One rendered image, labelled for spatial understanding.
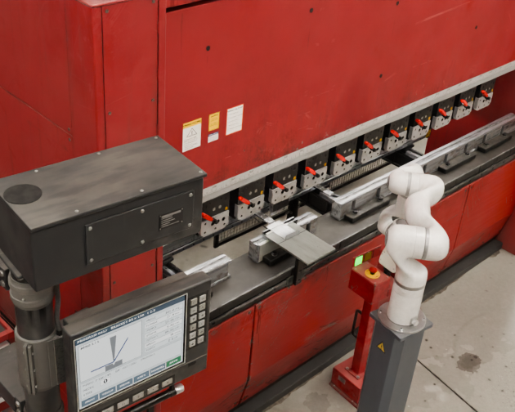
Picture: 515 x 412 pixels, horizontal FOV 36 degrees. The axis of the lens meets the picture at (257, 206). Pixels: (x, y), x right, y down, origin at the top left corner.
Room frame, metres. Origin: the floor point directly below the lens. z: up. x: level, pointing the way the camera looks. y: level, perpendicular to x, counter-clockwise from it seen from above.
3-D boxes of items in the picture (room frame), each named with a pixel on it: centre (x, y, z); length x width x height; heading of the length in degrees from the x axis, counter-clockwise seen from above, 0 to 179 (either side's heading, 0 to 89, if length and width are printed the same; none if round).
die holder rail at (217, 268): (2.58, 0.28, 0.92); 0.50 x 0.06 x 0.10; 137
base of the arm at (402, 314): (2.41, -0.61, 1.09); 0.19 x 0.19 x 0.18
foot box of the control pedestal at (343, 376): (3.00, -0.62, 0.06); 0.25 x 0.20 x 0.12; 42
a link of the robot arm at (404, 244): (2.42, -0.57, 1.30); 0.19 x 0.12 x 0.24; 85
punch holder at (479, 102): (4.12, -1.18, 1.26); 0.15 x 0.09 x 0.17; 137
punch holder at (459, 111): (3.97, -1.04, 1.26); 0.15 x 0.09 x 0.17; 137
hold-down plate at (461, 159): (3.96, -1.10, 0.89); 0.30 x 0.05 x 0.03; 137
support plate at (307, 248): (2.87, -0.20, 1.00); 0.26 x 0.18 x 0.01; 47
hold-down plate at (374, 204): (3.37, -0.55, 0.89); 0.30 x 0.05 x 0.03; 137
